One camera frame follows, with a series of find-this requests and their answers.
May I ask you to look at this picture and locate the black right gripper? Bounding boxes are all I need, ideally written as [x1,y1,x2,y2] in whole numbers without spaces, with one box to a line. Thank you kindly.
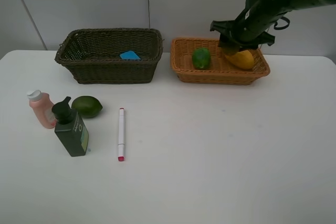
[210,4,275,56]

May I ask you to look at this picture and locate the yellow mango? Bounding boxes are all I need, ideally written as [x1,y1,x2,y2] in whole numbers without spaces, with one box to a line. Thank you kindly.
[225,50,255,70]

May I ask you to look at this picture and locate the bright green lime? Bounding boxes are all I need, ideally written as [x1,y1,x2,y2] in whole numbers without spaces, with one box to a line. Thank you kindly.
[192,48,211,70]

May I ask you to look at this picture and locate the blue whiteboard eraser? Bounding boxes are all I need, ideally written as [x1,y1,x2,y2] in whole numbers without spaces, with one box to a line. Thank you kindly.
[120,50,141,60]

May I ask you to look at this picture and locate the pink bottle white cap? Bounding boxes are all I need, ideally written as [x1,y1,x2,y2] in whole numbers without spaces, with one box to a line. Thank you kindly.
[27,90,56,129]

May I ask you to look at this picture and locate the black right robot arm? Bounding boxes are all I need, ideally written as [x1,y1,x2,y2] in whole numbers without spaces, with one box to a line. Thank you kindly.
[210,0,335,55]

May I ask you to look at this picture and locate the orange wicker basket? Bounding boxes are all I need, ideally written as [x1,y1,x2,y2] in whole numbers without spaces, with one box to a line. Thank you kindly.
[171,38,270,85]

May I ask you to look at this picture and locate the dark brown wicker basket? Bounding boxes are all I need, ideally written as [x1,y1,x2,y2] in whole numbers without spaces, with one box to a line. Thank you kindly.
[55,28,163,84]

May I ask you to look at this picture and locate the white marker pink caps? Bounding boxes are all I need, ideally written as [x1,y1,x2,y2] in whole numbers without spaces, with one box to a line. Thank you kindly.
[118,108,125,162]

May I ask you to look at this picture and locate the dark green lime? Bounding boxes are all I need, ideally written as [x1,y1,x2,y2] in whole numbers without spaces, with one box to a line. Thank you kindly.
[71,95,103,118]

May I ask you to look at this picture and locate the dark green pump bottle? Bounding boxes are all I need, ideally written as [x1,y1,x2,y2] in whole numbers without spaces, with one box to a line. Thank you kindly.
[51,97,89,157]

